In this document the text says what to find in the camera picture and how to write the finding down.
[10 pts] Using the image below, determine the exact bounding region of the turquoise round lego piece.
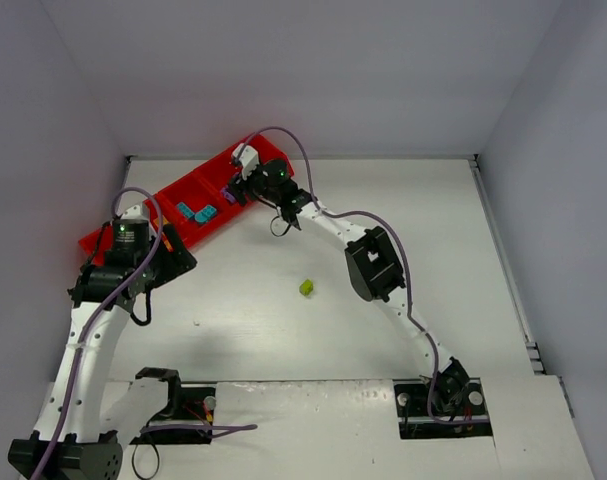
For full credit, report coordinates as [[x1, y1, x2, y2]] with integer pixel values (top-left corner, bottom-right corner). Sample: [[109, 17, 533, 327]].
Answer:
[[194, 211, 211, 225]]

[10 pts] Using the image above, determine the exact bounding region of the black cable loop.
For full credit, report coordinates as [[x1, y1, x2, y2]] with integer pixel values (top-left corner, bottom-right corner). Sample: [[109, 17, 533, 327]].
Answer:
[[131, 442, 161, 480]]

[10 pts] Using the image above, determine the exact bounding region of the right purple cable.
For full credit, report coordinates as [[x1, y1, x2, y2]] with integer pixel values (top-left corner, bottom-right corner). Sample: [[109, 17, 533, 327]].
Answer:
[[232, 127, 472, 425]]

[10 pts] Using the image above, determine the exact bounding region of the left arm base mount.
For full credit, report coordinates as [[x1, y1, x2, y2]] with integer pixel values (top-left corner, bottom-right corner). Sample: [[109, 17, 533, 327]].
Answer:
[[131, 367, 216, 445]]

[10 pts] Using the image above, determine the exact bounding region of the purple patterned lego tile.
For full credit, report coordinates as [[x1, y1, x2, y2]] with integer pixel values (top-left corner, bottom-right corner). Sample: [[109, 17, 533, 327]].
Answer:
[[220, 188, 236, 205]]

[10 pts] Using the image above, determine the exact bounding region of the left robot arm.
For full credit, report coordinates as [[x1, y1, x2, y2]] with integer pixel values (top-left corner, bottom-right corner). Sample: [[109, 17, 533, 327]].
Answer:
[[8, 218, 197, 479]]

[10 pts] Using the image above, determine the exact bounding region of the green lego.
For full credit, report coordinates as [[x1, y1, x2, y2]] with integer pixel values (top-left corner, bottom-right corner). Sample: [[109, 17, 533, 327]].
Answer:
[[299, 279, 314, 297]]

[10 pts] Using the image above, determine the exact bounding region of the red compartment tray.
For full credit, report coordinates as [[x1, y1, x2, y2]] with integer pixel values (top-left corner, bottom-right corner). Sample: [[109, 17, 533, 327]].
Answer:
[[78, 135, 294, 265]]

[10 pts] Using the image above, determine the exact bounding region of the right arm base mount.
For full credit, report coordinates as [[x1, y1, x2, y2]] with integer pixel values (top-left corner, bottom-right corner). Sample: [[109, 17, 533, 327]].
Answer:
[[393, 360, 493, 440]]

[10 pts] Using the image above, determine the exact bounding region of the turquoise lego brick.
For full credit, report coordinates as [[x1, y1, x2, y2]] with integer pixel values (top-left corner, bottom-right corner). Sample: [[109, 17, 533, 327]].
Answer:
[[176, 202, 195, 220]]

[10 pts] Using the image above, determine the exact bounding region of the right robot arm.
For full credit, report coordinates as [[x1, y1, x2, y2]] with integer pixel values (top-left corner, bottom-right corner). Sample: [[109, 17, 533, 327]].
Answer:
[[228, 143, 470, 423]]

